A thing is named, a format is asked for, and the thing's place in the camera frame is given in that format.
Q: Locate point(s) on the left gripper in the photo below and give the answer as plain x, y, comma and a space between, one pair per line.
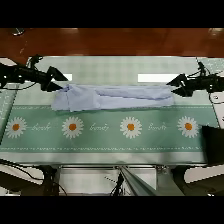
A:
40, 78

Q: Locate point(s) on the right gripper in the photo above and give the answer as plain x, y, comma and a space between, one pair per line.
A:
197, 84

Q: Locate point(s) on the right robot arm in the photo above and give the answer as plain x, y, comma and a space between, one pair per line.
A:
216, 83

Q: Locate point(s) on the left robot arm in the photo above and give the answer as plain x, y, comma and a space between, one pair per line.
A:
16, 74

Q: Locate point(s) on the light blue shirt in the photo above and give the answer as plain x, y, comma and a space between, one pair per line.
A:
110, 97

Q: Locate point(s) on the black garment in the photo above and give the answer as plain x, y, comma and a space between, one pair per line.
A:
214, 145

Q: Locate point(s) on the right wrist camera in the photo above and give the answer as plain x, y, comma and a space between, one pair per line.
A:
202, 69

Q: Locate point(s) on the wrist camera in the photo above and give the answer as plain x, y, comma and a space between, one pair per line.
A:
202, 69
35, 61

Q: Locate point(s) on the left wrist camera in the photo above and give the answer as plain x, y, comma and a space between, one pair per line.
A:
35, 61

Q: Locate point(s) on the silver frame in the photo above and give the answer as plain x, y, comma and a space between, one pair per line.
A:
141, 186

